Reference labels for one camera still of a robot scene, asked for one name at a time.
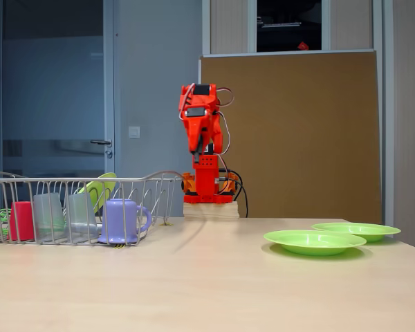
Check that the white light switch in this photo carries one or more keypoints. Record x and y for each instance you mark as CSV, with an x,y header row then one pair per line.
x,y
134,132

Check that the purple plastic mug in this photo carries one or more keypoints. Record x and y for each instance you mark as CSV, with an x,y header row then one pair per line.
x,y
121,221

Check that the grey open tambour cabinet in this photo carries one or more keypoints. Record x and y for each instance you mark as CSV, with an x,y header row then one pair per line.
x,y
228,24

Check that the red-orange LeRobot robot arm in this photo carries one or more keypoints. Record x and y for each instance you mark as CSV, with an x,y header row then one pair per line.
x,y
205,180

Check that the orange table clamp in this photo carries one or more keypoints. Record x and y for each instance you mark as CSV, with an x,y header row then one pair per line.
x,y
188,185

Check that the small red object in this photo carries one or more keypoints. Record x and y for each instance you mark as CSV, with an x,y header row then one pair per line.
x,y
302,45

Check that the grey glass door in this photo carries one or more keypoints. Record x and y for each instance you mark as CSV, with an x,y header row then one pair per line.
x,y
55,86

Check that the wooden base block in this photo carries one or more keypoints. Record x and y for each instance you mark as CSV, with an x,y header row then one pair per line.
x,y
211,210

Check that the brown partition board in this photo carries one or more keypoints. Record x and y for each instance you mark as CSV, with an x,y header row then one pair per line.
x,y
297,121

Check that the green plastic plate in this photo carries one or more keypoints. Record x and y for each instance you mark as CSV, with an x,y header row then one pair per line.
x,y
314,242
102,188
363,230

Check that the red plastic cup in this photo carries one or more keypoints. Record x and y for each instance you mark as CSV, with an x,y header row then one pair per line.
x,y
22,221

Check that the grey translucent plastic cup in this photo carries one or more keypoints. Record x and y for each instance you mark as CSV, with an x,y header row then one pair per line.
x,y
48,214
80,214

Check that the yellow black striped tape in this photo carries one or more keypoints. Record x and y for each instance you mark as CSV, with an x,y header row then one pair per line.
x,y
117,246

